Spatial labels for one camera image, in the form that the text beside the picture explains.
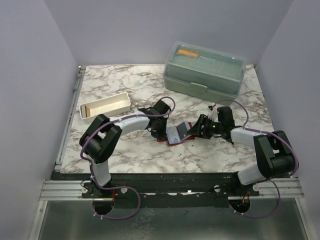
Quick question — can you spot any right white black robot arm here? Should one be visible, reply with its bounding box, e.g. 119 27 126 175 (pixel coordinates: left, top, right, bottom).
188 106 298 196

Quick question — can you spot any green plastic toolbox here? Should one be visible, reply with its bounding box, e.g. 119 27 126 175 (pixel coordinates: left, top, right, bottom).
163 41 247 103

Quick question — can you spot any stack of cards in tray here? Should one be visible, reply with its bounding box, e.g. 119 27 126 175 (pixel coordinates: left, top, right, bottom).
84 105 91 118

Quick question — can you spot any white rectangular plastic tray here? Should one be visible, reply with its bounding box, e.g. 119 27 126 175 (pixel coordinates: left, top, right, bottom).
79 92 131 123

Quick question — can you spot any red leather card holder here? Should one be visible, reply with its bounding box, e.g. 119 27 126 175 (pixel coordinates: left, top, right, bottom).
164 121 195 146

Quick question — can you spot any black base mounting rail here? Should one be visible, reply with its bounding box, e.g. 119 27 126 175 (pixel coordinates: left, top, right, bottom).
51 172 259 213

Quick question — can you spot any black VIP credit card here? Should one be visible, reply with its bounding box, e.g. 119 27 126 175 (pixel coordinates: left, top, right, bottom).
176 121 191 141

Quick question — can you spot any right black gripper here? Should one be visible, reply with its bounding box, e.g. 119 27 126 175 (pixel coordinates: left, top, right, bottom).
187 114 224 140

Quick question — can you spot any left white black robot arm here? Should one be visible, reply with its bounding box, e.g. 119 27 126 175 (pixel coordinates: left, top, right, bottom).
79 96 176 198

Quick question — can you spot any orange handled tool in toolbox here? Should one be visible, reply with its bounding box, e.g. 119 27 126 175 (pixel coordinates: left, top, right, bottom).
176 49 199 58

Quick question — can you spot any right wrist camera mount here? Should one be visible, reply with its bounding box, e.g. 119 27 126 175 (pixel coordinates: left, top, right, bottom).
208 104 218 121

